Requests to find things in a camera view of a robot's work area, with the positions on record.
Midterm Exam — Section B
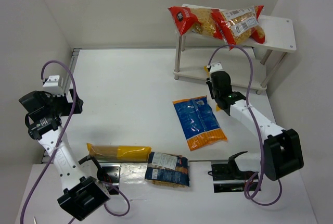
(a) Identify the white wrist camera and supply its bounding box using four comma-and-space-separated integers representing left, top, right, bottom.
42, 75, 65, 96
207, 62, 223, 74

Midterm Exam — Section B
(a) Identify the yellow spaghetti bag front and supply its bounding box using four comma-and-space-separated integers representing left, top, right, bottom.
86, 143, 151, 163

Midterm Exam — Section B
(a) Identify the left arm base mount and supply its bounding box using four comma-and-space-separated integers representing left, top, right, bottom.
97, 163, 121, 189

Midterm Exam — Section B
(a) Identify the blue orange spaghetti bag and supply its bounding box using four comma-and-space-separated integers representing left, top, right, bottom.
173, 96, 227, 151

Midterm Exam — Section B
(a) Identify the dark blue pasta bag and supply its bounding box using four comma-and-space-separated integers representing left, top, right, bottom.
145, 152, 190, 188

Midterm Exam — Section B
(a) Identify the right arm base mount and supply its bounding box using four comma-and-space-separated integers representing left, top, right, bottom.
207, 162, 254, 193

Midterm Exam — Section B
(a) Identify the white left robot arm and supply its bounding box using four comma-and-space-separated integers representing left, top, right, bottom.
19, 89, 110, 221

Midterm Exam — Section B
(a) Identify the red pasta bag left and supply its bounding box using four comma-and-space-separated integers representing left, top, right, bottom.
168, 6, 224, 40

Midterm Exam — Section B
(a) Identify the red pasta bag right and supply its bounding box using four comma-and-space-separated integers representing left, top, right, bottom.
211, 5, 266, 49

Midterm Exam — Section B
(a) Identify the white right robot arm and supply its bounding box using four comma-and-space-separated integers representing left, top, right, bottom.
207, 70, 304, 181

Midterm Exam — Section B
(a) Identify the white two-tier shelf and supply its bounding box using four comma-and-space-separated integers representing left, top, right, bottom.
174, 15, 297, 94

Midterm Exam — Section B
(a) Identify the red pasta bag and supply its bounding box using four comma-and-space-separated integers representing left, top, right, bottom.
211, 5, 266, 49
168, 6, 224, 40

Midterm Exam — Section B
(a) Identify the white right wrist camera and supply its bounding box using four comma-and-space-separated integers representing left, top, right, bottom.
207, 62, 223, 74

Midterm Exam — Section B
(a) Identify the yellow spaghetti bag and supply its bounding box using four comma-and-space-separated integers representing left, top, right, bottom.
86, 143, 151, 163
203, 66, 221, 111

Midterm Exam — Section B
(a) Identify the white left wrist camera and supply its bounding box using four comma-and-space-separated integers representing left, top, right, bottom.
42, 75, 65, 96

